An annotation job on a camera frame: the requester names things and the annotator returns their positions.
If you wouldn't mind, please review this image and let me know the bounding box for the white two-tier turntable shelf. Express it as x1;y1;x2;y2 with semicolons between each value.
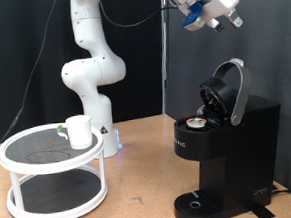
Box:
0;119;111;218

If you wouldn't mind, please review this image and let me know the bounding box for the white mug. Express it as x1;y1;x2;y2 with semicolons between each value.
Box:
55;114;95;152

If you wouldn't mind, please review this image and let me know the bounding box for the black power cord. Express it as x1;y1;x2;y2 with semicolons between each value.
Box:
270;182;291;196

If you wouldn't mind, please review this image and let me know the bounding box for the blue mounted wrist camera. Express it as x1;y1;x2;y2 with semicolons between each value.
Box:
180;0;207;33

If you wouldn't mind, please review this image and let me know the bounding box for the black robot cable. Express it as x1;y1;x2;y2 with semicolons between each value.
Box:
0;0;190;157

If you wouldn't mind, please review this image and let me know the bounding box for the black Keurig coffee machine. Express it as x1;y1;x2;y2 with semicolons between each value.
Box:
163;55;289;218

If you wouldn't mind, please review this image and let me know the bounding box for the orange rimmed coffee pod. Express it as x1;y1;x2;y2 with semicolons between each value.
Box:
184;116;209;131

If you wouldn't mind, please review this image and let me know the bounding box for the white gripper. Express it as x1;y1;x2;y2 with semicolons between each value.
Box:
191;0;245;35

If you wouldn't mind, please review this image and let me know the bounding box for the black tape strip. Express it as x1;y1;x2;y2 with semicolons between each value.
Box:
248;204;276;218

